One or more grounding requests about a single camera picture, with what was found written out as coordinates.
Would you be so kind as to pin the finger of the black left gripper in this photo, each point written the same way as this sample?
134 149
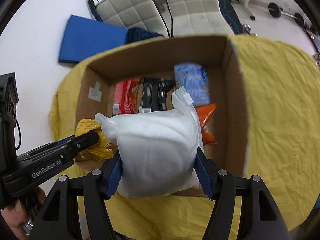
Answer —
80 142

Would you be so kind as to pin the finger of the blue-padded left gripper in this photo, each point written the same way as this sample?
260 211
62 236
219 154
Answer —
62 141

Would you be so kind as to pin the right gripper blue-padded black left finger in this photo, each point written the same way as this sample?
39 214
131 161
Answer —
59 217

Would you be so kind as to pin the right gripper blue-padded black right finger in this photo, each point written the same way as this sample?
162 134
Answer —
260 217

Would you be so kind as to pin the red snack packet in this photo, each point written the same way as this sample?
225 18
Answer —
125 96

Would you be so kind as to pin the white soft plastic bag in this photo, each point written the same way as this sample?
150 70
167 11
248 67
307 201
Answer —
157 149

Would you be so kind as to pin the orange snack packet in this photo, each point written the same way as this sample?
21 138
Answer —
205 113

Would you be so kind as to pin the person's left hand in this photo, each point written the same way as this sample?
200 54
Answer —
14 215

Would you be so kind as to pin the black snack packet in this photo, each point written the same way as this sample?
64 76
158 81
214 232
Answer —
154 94

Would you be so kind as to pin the cardboard box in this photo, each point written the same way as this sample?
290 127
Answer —
157 58

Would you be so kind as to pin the blue foam mat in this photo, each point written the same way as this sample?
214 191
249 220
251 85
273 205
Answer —
84 38

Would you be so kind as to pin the dark blue knitted fabric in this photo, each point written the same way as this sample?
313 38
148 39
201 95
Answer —
138 34

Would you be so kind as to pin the yellow tablecloth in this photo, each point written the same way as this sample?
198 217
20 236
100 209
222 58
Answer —
282 90

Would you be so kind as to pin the light blue tissue pack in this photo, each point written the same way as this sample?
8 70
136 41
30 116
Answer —
193 77

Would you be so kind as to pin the white quilted chair left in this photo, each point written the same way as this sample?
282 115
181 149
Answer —
143 14

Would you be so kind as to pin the white quilted chair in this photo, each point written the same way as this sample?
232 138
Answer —
197 17
143 14

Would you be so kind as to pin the white quilted chair right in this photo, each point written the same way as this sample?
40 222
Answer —
197 17

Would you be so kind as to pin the black blue weight bench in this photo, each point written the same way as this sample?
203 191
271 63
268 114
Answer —
230 16

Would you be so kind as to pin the barbell on floor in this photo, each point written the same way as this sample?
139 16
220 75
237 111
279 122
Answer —
276 12

